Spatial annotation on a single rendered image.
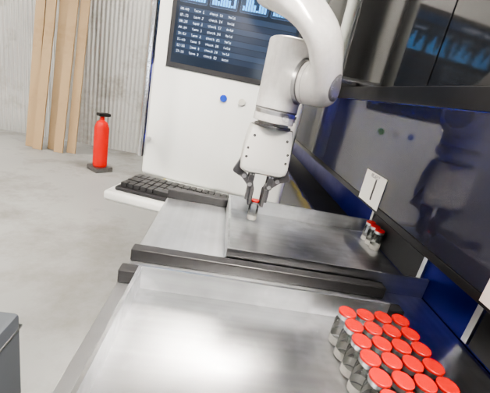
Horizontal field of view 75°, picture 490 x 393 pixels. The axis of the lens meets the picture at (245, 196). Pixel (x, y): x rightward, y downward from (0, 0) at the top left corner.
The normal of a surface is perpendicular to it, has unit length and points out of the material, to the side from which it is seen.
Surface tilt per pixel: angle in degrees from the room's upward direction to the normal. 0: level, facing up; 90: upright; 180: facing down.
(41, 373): 0
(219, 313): 0
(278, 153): 91
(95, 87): 90
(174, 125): 90
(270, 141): 90
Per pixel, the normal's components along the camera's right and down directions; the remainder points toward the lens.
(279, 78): -0.52, 0.18
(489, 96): -0.98, -0.18
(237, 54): -0.15, 0.29
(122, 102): 0.07, 0.33
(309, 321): 0.20, -0.93
